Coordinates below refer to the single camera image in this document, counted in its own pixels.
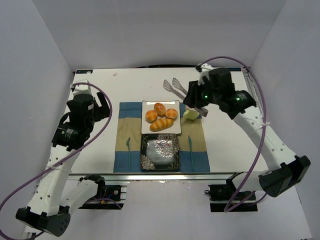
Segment metal serving tongs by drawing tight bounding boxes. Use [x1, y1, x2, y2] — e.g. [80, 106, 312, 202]
[163, 77, 209, 117]

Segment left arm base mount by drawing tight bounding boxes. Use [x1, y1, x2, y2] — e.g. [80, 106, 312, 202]
[78, 174, 124, 210]

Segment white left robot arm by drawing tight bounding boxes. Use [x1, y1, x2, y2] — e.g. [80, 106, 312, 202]
[15, 90, 110, 237]

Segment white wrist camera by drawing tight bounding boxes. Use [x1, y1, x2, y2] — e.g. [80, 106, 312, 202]
[70, 79, 92, 97]
[195, 63, 214, 86]

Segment green plastic knife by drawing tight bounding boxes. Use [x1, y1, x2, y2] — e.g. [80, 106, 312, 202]
[188, 135, 195, 172]

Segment white square plate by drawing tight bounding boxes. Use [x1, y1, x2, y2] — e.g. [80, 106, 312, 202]
[140, 100, 182, 134]

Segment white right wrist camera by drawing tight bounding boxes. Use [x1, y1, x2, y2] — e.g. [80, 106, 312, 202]
[195, 63, 214, 86]

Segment round bread roll left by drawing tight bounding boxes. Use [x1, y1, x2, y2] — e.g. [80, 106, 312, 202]
[145, 110, 158, 123]

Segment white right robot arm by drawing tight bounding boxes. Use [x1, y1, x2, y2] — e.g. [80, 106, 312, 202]
[183, 64, 311, 198]

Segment round bread roll right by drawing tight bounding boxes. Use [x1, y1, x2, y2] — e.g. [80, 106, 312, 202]
[165, 108, 178, 120]

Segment round bread roll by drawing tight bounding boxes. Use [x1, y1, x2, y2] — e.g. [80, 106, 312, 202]
[165, 108, 178, 120]
[145, 110, 158, 123]
[153, 102, 166, 117]

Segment black floral square plate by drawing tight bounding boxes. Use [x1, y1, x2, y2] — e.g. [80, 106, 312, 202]
[140, 133, 181, 172]

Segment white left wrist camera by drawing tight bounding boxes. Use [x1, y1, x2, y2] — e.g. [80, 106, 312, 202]
[70, 79, 92, 97]

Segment pale yellow mug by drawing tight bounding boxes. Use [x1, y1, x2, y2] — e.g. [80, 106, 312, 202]
[182, 105, 202, 121]

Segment green plastic fork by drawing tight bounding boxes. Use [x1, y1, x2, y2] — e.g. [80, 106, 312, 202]
[126, 137, 131, 169]

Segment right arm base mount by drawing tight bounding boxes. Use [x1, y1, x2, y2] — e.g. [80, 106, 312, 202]
[203, 172, 258, 213]

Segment long striped bread loaf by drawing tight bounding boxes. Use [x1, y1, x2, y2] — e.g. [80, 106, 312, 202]
[149, 118, 174, 132]

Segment round bread roll top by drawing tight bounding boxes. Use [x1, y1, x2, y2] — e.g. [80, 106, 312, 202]
[153, 102, 166, 117]

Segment blue and beige placemat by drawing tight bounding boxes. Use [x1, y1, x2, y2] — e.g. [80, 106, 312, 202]
[113, 102, 211, 173]

